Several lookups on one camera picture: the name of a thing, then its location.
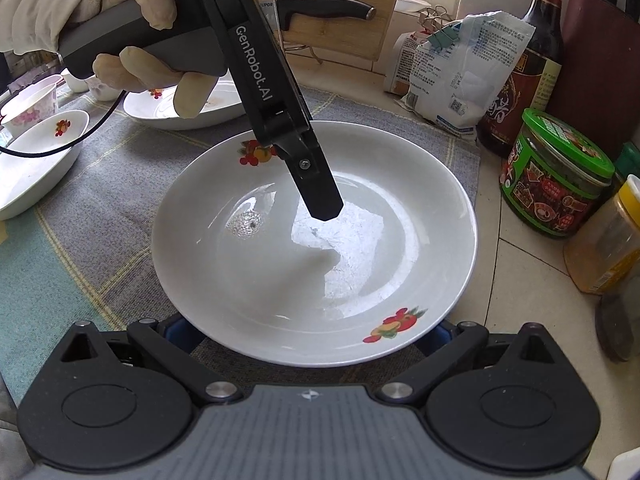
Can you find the person's left hand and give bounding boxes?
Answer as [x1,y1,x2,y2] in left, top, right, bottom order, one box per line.
[90,0,222,119]

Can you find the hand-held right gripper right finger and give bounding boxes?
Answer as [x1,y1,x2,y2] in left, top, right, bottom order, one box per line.
[375,320,563,406]

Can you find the white plate with brown stain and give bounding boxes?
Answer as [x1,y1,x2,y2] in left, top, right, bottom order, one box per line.
[123,79,251,131]

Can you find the white bowl pink flowers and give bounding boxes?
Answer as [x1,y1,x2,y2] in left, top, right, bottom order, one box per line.
[0,74,62,137]

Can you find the dark brown panel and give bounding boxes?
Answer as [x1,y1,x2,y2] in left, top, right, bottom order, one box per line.
[547,0,640,126]

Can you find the dark soy sauce bottle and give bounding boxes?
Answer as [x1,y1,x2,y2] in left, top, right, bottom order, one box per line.
[476,0,568,158]

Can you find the white plastic seasoning bag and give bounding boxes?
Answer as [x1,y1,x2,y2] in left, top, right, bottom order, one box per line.
[405,11,536,142]

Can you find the green lid sauce jar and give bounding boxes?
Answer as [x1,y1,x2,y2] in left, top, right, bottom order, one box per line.
[499,108,616,239]

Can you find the small green cap jar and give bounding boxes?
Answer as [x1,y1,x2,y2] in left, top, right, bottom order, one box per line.
[612,142,640,186]

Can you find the white plate fruit print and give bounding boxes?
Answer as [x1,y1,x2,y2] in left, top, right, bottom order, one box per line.
[0,109,91,221]
[151,121,477,367]

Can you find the white bag red print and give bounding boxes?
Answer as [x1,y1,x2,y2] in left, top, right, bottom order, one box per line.
[384,32,426,96]

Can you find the small metal binder clip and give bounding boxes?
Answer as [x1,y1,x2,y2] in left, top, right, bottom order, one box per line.
[419,5,453,32]

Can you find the person's left forearm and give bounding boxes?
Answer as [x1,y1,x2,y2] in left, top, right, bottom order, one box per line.
[0,0,121,53]

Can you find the green binder clip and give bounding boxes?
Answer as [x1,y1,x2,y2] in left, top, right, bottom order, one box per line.
[427,22,464,53]

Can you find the black handled kitchen knife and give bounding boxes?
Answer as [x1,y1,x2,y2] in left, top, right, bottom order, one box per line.
[255,0,377,33]

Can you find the black cable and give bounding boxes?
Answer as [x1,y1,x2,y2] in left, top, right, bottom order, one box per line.
[0,87,128,157]

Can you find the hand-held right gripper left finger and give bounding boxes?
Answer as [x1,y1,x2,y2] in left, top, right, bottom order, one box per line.
[59,311,243,408]

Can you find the grey checked table mat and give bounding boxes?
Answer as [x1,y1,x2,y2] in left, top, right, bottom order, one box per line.
[0,77,482,411]

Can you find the yellow lid jar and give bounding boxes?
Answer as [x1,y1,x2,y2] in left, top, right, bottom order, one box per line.
[564,174,640,296]

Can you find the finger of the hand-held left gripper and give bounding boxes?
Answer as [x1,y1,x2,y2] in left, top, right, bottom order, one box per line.
[272,129,345,221]

